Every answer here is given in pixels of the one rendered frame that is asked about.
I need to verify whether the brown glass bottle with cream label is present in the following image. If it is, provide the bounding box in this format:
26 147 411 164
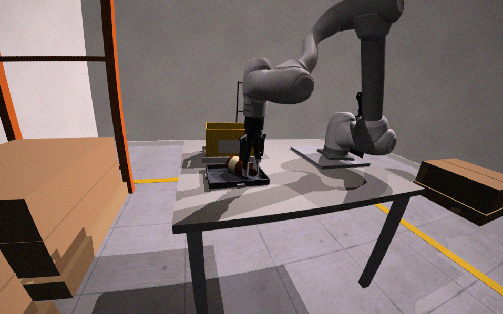
226 155 258 177

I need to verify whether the dark olive open-top crate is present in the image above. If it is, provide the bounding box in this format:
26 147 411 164
206 122 245 157

